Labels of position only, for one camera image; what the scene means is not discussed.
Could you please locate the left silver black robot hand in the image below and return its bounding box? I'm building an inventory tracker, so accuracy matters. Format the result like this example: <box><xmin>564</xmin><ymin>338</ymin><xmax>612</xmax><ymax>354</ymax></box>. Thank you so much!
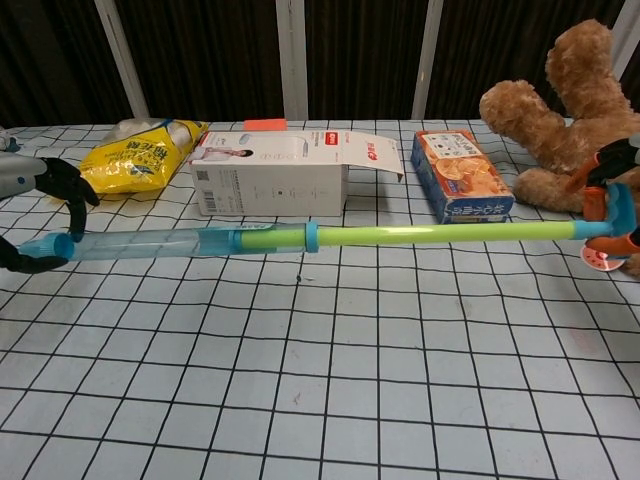
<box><xmin>0</xmin><ymin>153</ymin><xmax>101</xmax><ymax>274</ymax></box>

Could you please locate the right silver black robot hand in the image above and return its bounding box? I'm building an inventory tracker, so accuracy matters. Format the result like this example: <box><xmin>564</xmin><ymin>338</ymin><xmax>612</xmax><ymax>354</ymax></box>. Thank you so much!
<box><xmin>567</xmin><ymin>134</ymin><xmax>640</xmax><ymax>260</ymax></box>

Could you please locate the blue green water pump toy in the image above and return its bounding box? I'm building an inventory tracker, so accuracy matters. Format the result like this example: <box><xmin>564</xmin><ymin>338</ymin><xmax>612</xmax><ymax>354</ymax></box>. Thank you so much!
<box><xmin>17</xmin><ymin>183</ymin><xmax>639</xmax><ymax>267</ymax></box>

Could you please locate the brown teddy bear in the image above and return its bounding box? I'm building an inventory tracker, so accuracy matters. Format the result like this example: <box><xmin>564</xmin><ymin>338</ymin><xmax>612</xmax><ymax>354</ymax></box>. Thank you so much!
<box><xmin>478</xmin><ymin>18</ymin><xmax>640</xmax><ymax>278</ymax></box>

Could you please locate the yellow cotton ball bag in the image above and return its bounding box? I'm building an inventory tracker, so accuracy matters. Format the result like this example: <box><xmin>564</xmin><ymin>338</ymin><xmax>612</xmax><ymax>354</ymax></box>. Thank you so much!
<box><xmin>79</xmin><ymin>117</ymin><xmax>211</xmax><ymax>197</ymax></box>

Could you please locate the round orange paper tag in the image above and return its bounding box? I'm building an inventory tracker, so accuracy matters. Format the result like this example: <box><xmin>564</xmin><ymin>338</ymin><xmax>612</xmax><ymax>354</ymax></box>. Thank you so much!
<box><xmin>579</xmin><ymin>238</ymin><xmax>628</xmax><ymax>273</ymax></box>

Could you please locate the blue cookie box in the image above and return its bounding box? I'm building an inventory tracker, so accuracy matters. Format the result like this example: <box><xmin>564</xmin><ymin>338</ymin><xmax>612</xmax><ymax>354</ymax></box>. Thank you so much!
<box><xmin>410</xmin><ymin>129</ymin><xmax>517</xmax><ymax>226</ymax></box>

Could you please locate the white desk lamp box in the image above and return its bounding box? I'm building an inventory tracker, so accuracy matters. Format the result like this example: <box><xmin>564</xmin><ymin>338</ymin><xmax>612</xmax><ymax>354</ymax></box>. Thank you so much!
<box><xmin>188</xmin><ymin>130</ymin><xmax>407</xmax><ymax>218</ymax></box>

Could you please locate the white black checked tablecloth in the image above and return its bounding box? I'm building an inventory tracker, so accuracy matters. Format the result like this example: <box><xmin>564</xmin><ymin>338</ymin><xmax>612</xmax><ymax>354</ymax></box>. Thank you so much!
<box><xmin>0</xmin><ymin>118</ymin><xmax>640</xmax><ymax>480</ymax></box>

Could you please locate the dark folding screen white frame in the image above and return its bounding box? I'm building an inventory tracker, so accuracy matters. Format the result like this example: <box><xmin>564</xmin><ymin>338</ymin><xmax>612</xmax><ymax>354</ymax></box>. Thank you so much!
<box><xmin>0</xmin><ymin>0</ymin><xmax>640</xmax><ymax>129</ymax></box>

